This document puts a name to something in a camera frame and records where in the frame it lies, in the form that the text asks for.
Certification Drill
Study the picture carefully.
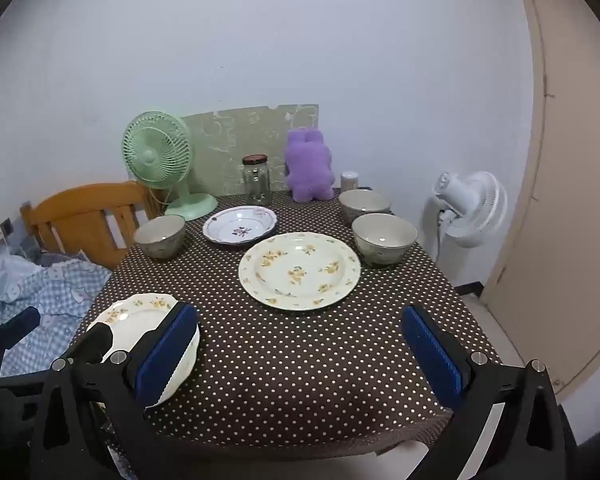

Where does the beige door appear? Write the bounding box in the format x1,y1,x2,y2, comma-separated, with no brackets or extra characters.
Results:
482,0,600,399

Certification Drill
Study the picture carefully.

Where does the green ceramic bowl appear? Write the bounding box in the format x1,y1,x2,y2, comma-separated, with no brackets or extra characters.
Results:
134,214,186,260

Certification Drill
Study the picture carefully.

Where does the purple plush toy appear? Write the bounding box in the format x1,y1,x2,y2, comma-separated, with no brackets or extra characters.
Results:
285,129,335,203

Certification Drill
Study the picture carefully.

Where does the green desk fan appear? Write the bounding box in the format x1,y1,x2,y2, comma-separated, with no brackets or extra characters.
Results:
121,110,218,221

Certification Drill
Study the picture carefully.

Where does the red patterned white plate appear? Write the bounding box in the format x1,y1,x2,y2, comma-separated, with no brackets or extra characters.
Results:
202,206,277,246

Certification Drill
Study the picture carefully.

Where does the green patterned wall mat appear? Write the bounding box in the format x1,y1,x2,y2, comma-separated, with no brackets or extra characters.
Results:
183,104,320,196

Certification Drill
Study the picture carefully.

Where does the blue checkered cloth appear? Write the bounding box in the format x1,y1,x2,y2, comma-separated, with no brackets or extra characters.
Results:
0,252,111,377

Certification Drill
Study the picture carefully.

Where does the white standing fan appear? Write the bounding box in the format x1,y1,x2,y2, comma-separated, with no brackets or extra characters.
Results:
434,171,508,248

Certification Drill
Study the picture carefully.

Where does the small yellow floral plate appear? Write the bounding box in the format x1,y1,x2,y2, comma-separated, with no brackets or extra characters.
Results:
88,292,200,408

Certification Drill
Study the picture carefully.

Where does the cotton swab container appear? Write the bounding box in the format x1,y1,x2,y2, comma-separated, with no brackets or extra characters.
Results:
340,171,358,193

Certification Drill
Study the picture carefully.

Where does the wooden chair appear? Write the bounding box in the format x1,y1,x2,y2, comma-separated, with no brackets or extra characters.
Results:
20,181,163,270

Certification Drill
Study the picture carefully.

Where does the brown polka dot tablecloth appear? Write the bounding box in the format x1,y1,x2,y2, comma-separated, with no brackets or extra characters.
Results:
87,221,496,458

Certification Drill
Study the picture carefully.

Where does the white fan power cable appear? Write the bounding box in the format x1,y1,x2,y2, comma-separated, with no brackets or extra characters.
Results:
431,206,454,264

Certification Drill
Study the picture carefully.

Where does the large yellow floral plate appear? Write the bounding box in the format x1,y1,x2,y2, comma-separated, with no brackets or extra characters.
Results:
238,232,361,312

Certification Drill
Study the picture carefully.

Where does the glass jar with lid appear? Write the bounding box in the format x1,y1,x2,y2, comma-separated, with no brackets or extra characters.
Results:
242,154,272,206

